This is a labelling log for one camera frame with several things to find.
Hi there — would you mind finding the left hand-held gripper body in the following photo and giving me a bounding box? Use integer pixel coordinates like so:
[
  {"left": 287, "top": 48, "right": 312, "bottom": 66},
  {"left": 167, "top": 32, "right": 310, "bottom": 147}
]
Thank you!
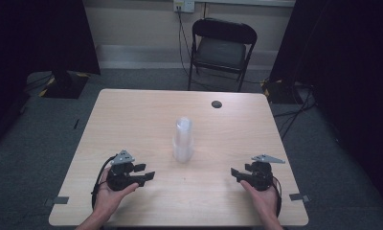
[{"left": 105, "top": 149, "right": 140, "bottom": 193}]

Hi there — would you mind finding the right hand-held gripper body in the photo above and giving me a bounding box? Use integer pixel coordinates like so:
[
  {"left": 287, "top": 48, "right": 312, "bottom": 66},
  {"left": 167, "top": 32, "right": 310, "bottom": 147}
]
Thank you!
[{"left": 243, "top": 154, "right": 286, "bottom": 193}]

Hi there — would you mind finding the person's left hand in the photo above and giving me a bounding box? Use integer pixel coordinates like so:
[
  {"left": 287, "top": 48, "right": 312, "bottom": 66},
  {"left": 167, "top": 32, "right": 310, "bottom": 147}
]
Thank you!
[{"left": 94, "top": 167, "right": 140, "bottom": 219}]

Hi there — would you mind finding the person's right hand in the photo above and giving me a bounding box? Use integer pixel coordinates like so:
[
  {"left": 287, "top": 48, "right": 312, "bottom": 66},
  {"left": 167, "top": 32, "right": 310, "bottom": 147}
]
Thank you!
[{"left": 239, "top": 179, "right": 281, "bottom": 222}]

